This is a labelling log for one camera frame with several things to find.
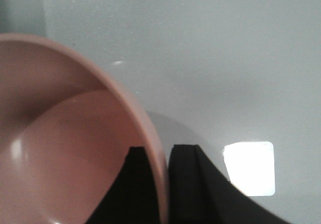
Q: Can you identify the pink bowl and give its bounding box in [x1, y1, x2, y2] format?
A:
[1, 33, 169, 223]

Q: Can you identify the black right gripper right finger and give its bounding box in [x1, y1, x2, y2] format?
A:
[169, 145, 286, 223]

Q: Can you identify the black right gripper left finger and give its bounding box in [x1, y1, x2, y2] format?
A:
[87, 147, 160, 223]

